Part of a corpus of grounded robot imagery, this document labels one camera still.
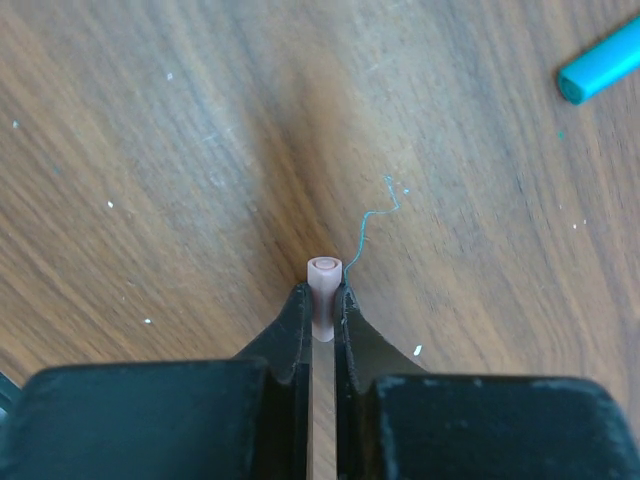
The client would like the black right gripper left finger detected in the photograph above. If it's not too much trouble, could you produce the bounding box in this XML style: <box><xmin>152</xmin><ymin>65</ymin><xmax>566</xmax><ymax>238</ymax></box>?
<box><xmin>1</xmin><ymin>284</ymin><xmax>312</xmax><ymax>479</ymax></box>

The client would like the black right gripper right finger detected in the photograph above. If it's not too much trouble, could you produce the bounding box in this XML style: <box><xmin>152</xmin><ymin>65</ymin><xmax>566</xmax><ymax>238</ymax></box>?
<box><xmin>333</xmin><ymin>286</ymin><xmax>639</xmax><ymax>479</ymax></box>

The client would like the pink pen cap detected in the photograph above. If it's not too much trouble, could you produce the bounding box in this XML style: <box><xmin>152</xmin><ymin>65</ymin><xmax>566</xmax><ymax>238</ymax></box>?
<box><xmin>307</xmin><ymin>256</ymin><xmax>343</xmax><ymax>343</ymax></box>

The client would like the teal pen cap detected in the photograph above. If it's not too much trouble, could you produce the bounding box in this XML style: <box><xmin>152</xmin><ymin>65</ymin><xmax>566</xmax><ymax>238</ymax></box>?
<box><xmin>557</xmin><ymin>17</ymin><xmax>639</xmax><ymax>105</ymax></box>

